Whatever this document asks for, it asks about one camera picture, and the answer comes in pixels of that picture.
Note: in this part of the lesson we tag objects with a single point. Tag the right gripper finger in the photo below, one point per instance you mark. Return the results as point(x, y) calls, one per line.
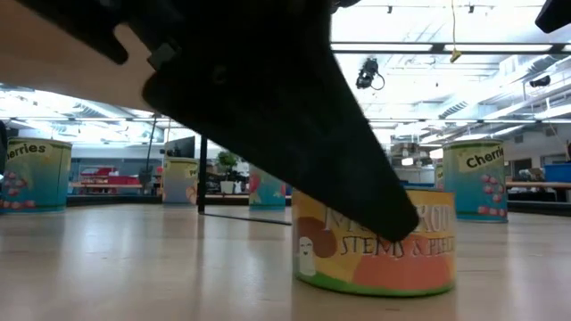
point(557, 13)

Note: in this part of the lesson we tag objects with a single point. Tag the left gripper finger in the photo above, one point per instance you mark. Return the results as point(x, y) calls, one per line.
point(290, 125)

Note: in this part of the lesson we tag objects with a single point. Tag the peaches can yellow grey label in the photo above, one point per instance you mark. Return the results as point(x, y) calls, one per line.
point(178, 178)

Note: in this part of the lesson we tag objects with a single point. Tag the mushrooms can yellow orange label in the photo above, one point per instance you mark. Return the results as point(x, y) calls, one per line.
point(379, 272)

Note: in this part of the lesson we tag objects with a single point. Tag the cherries can teal yellow label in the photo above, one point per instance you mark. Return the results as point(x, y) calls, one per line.
point(473, 196)
point(40, 187)

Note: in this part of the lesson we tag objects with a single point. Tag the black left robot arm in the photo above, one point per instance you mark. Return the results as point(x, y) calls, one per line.
point(2, 147)

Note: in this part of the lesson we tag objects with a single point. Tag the black ceiling fixture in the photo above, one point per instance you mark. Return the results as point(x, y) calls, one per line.
point(540, 81)

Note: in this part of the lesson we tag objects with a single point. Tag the potted plant white pot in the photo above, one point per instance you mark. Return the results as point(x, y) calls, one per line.
point(227, 162)

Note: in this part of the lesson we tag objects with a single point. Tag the black background monitor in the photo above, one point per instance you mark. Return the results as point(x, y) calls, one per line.
point(179, 147)

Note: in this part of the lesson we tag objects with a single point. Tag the black overhead rig beam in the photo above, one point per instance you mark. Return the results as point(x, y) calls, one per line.
point(446, 47)
point(446, 120)

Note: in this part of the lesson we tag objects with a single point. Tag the large blue storage bin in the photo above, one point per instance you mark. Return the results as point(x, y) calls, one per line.
point(557, 173)

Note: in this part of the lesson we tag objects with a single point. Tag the wooden workbench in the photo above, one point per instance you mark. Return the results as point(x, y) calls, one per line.
point(535, 184)

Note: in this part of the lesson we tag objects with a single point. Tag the red storage bins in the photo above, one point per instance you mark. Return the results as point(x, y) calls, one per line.
point(109, 180)

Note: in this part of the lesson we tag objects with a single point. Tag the black hanging overhead camera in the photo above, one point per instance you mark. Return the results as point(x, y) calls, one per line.
point(368, 73)

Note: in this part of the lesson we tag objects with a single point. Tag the black slanted rig post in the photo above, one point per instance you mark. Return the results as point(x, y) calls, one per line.
point(150, 151)

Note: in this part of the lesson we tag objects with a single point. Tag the black metal table frame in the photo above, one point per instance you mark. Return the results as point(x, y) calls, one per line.
point(134, 201)

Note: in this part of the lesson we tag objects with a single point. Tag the wooden shelf black metal frame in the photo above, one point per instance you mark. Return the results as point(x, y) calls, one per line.
point(44, 67)

